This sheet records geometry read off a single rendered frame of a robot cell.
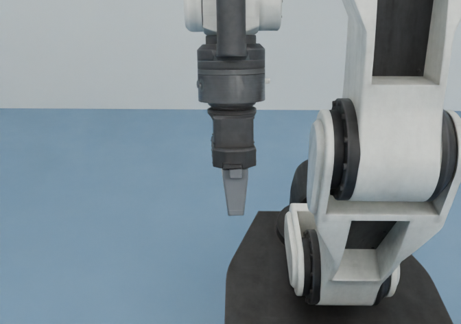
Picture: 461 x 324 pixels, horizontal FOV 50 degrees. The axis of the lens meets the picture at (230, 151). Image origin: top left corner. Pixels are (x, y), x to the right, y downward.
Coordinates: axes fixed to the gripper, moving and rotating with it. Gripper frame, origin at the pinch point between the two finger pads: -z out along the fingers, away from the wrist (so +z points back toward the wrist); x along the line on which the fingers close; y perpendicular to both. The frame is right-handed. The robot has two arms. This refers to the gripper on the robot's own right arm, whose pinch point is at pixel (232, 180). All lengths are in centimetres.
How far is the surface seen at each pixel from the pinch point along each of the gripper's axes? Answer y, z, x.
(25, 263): -54, -40, -65
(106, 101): -48, -5, -161
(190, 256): -9, -40, -66
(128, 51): -36, 17, -153
